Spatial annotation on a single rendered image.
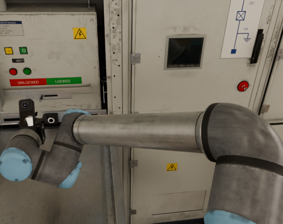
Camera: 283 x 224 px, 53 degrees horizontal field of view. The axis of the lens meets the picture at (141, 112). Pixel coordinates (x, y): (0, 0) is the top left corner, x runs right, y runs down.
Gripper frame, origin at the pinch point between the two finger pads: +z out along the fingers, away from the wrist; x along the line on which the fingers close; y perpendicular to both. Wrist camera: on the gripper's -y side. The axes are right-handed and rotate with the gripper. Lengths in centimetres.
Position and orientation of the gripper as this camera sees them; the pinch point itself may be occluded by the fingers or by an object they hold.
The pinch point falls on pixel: (37, 112)
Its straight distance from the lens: 116.6
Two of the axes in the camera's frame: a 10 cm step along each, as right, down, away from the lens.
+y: 0.2, 9.3, 3.7
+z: -1.5, -3.6, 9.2
